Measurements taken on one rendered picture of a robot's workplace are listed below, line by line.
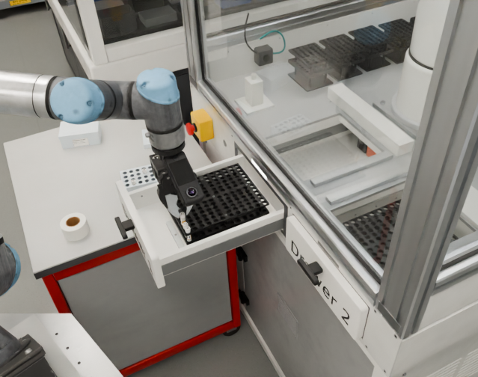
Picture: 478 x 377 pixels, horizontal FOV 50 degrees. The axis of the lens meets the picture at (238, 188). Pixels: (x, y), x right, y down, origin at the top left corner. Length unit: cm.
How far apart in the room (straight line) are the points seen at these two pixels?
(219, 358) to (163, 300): 45
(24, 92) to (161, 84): 23
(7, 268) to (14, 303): 118
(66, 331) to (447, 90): 96
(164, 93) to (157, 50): 98
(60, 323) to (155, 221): 33
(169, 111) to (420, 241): 51
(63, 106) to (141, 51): 106
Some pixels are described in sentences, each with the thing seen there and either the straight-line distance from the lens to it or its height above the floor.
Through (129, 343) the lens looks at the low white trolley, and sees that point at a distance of 180.
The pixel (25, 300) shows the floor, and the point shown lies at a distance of 239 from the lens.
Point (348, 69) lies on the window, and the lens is 86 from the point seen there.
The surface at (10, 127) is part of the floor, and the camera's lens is 343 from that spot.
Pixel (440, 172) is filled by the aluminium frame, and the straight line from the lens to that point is 72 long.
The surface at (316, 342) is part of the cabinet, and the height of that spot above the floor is 54.
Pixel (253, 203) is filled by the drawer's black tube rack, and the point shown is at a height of 90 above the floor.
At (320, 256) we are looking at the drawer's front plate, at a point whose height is 93.
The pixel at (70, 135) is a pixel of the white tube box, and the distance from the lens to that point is 174.
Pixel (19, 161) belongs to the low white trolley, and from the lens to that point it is 178.
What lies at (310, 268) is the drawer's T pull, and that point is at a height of 91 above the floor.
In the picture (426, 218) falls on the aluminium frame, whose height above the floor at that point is 124.
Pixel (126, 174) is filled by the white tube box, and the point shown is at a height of 80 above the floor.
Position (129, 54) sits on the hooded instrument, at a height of 92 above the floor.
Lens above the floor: 177
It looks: 43 degrees down
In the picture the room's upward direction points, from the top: 3 degrees counter-clockwise
